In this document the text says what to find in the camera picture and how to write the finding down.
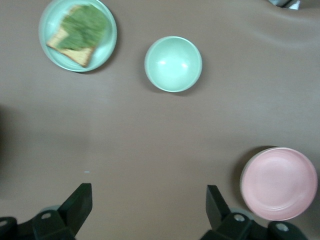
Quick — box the green bowl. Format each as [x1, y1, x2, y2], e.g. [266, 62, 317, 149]
[144, 36, 203, 93]

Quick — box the metal table edge bracket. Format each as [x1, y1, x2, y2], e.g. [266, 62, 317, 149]
[267, 0, 301, 10]

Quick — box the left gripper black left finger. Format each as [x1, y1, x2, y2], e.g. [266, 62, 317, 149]
[31, 182, 94, 240]

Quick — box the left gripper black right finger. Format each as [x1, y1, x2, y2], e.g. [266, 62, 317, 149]
[199, 184, 270, 240]

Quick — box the toast slice under lettuce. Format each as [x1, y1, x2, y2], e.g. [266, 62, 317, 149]
[46, 4, 96, 68]

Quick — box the green plate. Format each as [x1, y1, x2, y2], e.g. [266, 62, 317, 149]
[38, 0, 118, 73]

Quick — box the brown table cover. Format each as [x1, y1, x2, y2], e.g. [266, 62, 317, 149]
[0, 0, 320, 240]

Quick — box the pink plate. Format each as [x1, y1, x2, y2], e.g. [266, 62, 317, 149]
[239, 147, 319, 222]

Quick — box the green lettuce leaf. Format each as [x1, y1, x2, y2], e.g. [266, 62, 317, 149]
[57, 3, 110, 51]

